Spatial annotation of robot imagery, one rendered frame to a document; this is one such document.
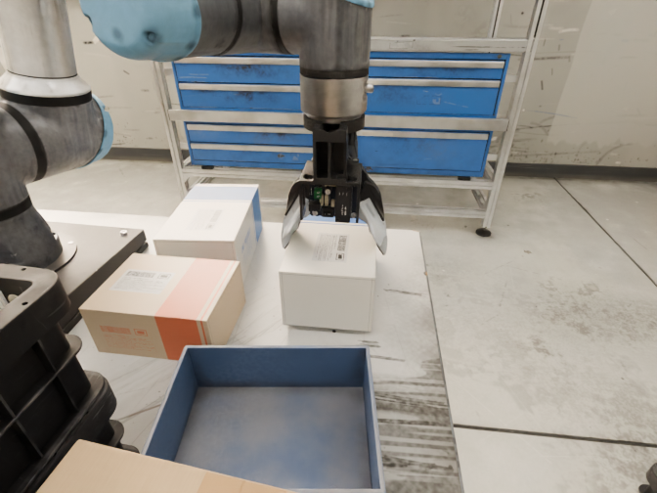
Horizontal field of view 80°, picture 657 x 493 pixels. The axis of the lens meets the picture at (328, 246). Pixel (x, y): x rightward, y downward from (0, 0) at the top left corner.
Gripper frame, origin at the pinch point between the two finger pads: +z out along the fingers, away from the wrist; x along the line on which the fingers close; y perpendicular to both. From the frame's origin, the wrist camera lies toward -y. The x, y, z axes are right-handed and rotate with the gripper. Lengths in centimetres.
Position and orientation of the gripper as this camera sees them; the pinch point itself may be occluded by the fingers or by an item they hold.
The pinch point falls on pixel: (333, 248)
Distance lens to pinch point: 57.4
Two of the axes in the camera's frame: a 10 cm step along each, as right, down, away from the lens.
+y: -1.1, 5.5, -8.3
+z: 0.0, 8.4, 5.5
